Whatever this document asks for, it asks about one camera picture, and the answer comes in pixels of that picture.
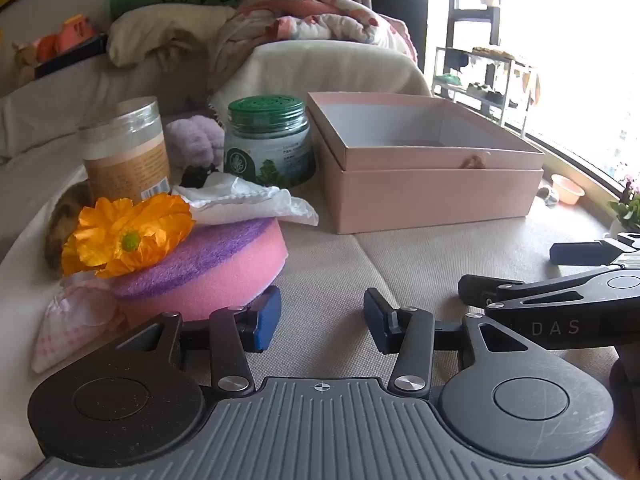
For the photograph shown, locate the clear jar with tan label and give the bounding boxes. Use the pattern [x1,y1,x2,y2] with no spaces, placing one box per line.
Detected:
[77,96,172,206]

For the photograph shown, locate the pink checked fabric pouch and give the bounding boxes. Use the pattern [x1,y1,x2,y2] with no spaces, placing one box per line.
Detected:
[31,275,126,373]

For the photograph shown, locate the pink and purple round sponge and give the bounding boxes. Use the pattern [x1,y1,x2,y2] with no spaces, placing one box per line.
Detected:
[111,216,289,326]

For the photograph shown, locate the small plastic basin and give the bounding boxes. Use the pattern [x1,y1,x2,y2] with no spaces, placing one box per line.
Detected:
[550,173,586,206]

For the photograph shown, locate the brown furry plush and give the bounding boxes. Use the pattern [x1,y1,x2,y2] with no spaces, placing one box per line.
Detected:
[44,181,93,268]

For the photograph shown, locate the cream pillow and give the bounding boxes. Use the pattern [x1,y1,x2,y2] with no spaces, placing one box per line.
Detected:
[106,6,236,67]

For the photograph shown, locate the orange plush toy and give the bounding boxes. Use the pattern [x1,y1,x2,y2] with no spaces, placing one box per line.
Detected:
[55,14,98,53]

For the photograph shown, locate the purple fluffy plush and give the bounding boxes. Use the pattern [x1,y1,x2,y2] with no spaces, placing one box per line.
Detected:
[165,115,226,173]

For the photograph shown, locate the metal shoe rack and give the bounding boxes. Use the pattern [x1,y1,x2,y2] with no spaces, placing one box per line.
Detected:
[431,46,541,138]

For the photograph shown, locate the floral pink blanket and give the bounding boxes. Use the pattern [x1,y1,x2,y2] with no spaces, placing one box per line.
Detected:
[207,0,418,93]

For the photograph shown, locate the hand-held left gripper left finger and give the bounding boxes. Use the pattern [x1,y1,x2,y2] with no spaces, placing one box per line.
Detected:
[116,285,282,397]

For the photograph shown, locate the green lidded glass jar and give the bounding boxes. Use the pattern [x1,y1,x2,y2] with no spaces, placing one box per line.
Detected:
[223,96,317,188]

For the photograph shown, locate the dark blue box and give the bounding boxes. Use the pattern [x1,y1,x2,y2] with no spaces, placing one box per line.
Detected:
[34,34,108,80]

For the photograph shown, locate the cream covered sofa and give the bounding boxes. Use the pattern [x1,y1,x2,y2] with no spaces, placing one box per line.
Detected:
[0,40,433,171]

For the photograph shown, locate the pink cardboard box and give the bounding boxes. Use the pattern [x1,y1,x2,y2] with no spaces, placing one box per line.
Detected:
[306,91,546,235]

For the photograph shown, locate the white cloth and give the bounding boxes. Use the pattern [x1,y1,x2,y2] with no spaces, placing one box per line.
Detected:
[172,172,319,227]

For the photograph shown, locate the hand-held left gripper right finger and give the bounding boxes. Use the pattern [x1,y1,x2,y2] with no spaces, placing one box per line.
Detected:
[363,287,548,403]

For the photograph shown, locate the orange artificial flower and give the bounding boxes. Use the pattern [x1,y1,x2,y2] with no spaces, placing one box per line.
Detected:
[61,192,196,279]

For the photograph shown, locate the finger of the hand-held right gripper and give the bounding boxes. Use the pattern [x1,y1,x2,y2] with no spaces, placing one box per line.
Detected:
[458,265,640,311]
[550,232,640,267]

